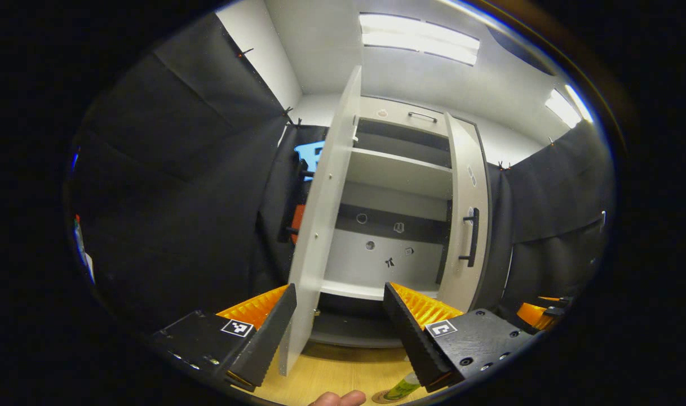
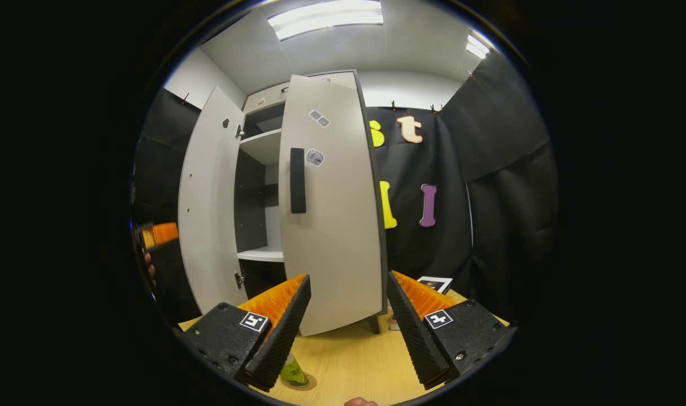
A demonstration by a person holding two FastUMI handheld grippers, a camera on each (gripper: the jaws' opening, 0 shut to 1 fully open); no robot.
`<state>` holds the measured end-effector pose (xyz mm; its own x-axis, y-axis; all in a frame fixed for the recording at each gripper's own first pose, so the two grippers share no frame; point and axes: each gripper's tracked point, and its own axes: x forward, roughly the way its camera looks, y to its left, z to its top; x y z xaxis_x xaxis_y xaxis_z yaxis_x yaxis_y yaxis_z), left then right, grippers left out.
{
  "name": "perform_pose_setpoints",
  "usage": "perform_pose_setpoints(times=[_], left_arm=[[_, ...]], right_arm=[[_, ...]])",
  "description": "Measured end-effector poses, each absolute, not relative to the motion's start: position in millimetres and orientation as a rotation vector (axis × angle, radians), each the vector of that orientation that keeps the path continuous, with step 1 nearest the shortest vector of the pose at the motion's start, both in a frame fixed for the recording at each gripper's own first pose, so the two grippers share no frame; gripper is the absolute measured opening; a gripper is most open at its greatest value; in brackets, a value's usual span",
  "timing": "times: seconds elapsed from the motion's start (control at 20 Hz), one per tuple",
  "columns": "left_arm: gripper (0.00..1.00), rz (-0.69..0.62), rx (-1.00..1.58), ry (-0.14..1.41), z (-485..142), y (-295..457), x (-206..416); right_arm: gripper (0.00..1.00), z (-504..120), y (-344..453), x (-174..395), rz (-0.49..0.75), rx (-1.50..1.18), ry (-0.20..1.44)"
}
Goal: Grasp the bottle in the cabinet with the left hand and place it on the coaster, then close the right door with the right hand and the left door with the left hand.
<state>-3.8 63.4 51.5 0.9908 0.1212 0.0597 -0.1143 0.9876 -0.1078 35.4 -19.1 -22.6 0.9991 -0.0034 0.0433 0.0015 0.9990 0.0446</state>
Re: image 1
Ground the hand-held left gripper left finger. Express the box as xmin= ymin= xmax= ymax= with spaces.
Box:
xmin=147 ymin=284 xmax=298 ymax=392

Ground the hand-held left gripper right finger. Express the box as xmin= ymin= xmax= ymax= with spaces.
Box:
xmin=382 ymin=281 xmax=538 ymax=394

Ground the green label drink bottle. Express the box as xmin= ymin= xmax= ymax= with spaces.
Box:
xmin=383 ymin=371 xmax=421 ymax=401

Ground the white cabinet door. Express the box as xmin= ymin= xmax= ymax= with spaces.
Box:
xmin=436 ymin=112 xmax=493 ymax=314
xmin=279 ymin=65 xmax=363 ymax=377

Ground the white cabinet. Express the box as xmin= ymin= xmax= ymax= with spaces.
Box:
xmin=309 ymin=95 xmax=493 ymax=348

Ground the white cabinet drawer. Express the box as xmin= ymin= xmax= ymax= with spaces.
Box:
xmin=359 ymin=96 xmax=450 ymax=137

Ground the black backdrop cloth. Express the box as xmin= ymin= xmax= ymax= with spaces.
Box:
xmin=67 ymin=12 xmax=617 ymax=339

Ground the small ceiling light panel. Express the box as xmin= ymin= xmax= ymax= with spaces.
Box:
xmin=545 ymin=85 xmax=594 ymax=129

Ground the large ceiling light panel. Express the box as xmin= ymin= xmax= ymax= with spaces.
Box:
xmin=359 ymin=12 xmax=481 ymax=67

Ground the black door handle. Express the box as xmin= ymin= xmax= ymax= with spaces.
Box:
xmin=459 ymin=208 xmax=480 ymax=268

